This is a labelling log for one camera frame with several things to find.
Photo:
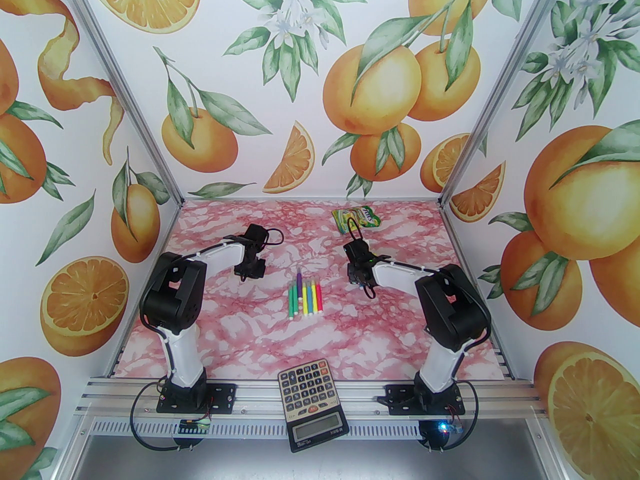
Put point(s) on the aluminium front rail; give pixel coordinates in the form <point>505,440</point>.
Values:
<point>310,375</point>

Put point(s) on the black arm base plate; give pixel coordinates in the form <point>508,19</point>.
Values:
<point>400,400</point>
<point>220,398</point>

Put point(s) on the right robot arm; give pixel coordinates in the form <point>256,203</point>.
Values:
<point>440,368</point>

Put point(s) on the blue marker pen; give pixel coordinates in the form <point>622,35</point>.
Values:
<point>309,298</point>

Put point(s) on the green yellow snack packet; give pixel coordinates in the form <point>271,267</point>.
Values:
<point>356,219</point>

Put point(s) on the black calculator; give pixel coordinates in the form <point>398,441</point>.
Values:
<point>310,398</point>

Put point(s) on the red marker pen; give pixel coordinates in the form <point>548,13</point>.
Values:
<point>320,298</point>

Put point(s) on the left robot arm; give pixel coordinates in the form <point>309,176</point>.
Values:
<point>185,358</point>

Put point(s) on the small circuit board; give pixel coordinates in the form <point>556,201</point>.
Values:
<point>195,425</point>
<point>447,427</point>

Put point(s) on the purple marker pen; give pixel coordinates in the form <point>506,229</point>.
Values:
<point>299,280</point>

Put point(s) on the yellow marker pen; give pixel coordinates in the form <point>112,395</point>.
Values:
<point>314,298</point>
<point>304,300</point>

